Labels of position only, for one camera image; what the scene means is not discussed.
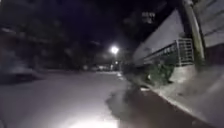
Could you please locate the street lamp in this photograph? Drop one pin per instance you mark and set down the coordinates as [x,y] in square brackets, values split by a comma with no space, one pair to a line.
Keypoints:
[114,50]

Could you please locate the dark bushes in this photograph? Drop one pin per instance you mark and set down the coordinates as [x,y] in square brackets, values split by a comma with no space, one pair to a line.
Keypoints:
[160,71]

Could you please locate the pale building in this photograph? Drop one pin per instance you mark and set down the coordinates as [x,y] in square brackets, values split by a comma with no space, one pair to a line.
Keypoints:
[163,36]

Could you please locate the grey asphalt road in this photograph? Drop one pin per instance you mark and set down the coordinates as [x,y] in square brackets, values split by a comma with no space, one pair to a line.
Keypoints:
[53,100]

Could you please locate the pale concrete kerb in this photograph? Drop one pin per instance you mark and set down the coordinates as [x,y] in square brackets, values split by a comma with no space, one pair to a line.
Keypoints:
[173,104]

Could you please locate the white metal fence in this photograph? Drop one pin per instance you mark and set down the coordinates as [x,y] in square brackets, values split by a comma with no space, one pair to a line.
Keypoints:
[185,51]

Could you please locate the thick pale pole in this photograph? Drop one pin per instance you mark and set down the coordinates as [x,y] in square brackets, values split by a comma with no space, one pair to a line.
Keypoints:
[195,36]

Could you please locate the grey concrete pavement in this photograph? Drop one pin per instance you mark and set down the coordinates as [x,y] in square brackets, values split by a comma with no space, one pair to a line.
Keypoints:
[200,93]

